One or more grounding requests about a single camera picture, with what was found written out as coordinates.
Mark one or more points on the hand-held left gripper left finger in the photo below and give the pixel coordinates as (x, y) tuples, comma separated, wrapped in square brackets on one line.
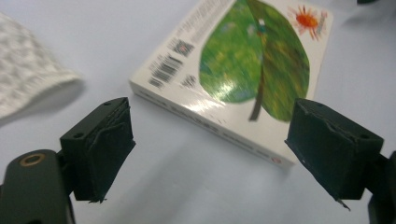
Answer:
[(99, 149)]

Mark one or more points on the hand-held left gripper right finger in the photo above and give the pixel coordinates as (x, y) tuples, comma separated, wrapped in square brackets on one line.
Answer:
[(336, 152)]

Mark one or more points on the white waffle cloth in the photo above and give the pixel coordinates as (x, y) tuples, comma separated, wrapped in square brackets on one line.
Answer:
[(28, 68)]

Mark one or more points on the white caterpillar picture book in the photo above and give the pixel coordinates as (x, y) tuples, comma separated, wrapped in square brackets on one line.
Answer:
[(236, 77)]

